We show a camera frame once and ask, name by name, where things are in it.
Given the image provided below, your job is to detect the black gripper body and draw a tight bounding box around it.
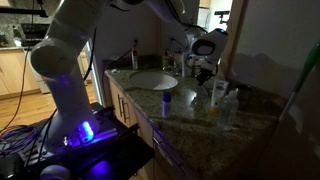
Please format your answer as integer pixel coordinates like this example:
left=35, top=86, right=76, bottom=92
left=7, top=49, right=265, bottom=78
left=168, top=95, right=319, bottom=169
left=196, top=64, right=217, bottom=83

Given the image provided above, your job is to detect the metal drawer handle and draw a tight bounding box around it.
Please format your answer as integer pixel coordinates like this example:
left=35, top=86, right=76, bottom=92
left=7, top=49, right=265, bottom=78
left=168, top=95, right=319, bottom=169
left=152, top=128, right=186, bottom=176

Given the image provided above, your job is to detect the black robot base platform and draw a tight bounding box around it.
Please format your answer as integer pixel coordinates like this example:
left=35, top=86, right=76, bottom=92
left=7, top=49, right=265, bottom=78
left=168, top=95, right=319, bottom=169
left=19, top=101, right=156, bottom=180

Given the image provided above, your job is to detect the soap dispenser black pump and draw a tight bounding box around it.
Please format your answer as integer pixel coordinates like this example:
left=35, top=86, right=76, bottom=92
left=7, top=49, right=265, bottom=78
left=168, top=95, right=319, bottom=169
left=162, top=48, right=172, bottom=70

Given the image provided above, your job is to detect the white lotion tube yellow cap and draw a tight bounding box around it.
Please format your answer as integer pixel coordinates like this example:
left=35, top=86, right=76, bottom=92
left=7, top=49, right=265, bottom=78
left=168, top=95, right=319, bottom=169
left=209, top=78, right=230, bottom=116

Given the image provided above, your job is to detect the wooden kitchen cabinet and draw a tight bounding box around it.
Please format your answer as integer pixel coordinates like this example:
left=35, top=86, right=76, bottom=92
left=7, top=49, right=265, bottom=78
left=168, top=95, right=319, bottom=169
left=0, top=46, right=42, bottom=100

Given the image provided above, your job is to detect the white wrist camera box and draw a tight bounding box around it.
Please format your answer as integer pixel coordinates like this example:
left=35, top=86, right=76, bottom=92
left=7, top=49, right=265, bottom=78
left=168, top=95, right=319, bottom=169
left=185, top=53, right=202, bottom=68

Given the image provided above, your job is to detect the clear bottle white cap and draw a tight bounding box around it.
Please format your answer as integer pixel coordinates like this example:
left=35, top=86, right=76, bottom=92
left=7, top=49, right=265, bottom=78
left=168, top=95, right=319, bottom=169
left=217, top=90, right=240, bottom=132

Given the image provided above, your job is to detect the metal cabinet door handle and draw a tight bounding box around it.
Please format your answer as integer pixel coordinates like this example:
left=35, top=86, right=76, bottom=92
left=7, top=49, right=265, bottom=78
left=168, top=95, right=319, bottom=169
left=122, top=98, right=131, bottom=125
left=116, top=93, right=124, bottom=118

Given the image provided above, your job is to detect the green mop handle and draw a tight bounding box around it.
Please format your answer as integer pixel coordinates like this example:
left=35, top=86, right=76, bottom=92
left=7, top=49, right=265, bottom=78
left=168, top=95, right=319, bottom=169
left=278, top=39, right=320, bottom=123

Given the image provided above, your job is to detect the thin dark hanging cable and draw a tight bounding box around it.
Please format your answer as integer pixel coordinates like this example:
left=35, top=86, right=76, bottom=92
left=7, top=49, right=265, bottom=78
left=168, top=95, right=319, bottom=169
left=0, top=46, right=31, bottom=134

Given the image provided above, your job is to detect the black kitchen appliance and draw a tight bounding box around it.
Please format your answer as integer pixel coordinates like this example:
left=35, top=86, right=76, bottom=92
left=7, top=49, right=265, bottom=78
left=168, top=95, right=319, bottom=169
left=20, top=22, right=51, bottom=40

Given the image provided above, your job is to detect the wooden vanity cabinet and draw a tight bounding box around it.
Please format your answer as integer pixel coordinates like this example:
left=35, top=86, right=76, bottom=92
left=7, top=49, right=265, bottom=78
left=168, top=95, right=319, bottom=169
left=105, top=77, right=201, bottom=180

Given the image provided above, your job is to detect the grey round dome button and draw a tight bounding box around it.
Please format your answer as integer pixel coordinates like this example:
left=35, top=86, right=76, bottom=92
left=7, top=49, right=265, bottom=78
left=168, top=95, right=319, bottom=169
left=39, top=164, right=72, bottom=180

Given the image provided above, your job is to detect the coiled floor cable bundle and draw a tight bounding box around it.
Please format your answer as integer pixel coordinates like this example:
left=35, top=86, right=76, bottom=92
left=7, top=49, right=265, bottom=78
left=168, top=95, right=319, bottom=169
left=0, top=124, right=40, bottom=158

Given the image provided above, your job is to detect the black wall plug cable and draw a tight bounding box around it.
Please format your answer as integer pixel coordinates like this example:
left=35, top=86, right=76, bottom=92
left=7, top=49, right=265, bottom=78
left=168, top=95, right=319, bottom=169
left=103, top=38, right=140, bottom=73

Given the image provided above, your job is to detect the soap dispenser bottle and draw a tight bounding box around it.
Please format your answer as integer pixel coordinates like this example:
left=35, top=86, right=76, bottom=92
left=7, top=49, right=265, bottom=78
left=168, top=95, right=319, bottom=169
left=131, top=46, right=140, bottom=71

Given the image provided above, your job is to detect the white oval sink basin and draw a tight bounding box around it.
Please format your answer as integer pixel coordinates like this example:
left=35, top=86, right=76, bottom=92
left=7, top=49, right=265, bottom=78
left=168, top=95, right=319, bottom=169
left=129, top=70, right=179, bottom=91

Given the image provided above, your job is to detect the chrome faucet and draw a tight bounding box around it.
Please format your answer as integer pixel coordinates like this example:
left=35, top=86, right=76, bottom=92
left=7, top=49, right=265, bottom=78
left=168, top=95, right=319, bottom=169
left=168, top=49, right=184, bottom=76

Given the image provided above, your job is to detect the black round device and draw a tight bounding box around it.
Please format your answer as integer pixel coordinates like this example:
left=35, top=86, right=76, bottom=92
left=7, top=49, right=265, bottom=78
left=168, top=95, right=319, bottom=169
left=0, top=153, right=25, bottom=180

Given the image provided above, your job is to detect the white door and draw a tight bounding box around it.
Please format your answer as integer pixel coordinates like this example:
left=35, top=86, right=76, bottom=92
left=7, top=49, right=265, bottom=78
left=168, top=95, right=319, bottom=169
left=81, top=41, right=105, bottom=105

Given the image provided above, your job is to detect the white can purple cap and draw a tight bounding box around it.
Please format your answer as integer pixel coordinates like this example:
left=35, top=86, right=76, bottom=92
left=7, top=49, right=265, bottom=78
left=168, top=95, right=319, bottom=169
left=162, top=91, right=173, bottom=119

